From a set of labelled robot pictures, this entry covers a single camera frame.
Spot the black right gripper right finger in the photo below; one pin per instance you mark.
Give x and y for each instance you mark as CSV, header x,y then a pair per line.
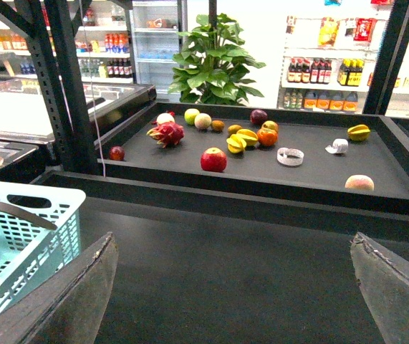
x,y
383,279

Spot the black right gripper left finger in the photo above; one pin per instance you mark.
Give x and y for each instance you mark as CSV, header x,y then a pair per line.
x,y
70,305

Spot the light blue plastic basket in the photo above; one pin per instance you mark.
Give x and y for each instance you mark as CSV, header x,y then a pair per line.
x,y
30,254

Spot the red green mango fruit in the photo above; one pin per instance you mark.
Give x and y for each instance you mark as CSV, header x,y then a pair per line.
x,y
271,125

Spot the pink peach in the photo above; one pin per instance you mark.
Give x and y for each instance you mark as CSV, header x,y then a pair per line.
x,y
360,182

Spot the black display tray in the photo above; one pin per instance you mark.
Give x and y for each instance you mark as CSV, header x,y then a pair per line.
x,y
296,168

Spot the small dark red plum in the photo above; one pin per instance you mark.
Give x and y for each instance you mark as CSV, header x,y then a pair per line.
x,y
117,153

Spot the yellow starfruit far right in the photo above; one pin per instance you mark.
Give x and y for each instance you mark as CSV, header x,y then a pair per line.
x,y
358,133

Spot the yellow starfruit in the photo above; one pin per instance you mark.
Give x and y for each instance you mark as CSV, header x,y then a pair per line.
x,y
250,137
358,133
236,144

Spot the pink dragon fruit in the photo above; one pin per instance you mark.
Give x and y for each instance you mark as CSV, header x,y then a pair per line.
x,y
167,134

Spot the red apple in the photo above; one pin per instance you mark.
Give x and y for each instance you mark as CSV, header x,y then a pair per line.
x,y
214,160

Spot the orange persimmon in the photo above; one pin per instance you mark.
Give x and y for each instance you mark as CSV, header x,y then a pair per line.
x,y
267,137

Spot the white round fruit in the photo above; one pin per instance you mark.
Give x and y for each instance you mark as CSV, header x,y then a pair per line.
x,y
165,118

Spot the yellow starfruit behind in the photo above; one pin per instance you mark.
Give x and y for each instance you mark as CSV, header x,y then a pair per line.
x,y
250,137

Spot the yellow starfruit front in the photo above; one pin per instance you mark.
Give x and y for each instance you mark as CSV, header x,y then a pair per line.
x,y
236,144

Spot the green apple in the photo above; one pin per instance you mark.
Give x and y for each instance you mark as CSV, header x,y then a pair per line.
x,y
190,115

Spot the tan round melon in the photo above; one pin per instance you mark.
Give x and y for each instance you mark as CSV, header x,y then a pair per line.
x,y
202,121

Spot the dark purple fruit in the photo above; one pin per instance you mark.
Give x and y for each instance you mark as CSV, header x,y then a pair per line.
x,y
258,117

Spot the brown kiwi left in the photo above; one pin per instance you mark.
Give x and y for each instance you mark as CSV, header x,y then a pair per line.
x,y
217,126

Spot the brown kiwi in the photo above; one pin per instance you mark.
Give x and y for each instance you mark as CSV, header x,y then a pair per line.
x,y
233,129
217,126

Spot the brown kiwi right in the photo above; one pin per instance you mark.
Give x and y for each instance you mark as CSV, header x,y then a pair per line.
x,y
233,129

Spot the white shelf with bottles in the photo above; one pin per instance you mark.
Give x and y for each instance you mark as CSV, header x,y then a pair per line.
x,y
327,63

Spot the right black pillar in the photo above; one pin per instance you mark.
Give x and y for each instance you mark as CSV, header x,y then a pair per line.
x,y
389,60

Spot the green potted plant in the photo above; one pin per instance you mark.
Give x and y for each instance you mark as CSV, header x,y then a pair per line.
x,y
213,65

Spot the glass door refrigerator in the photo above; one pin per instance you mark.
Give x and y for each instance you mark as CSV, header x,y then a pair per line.
x,y
154,26

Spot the black metal rack post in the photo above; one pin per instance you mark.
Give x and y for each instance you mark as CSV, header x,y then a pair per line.
x,y
49,28

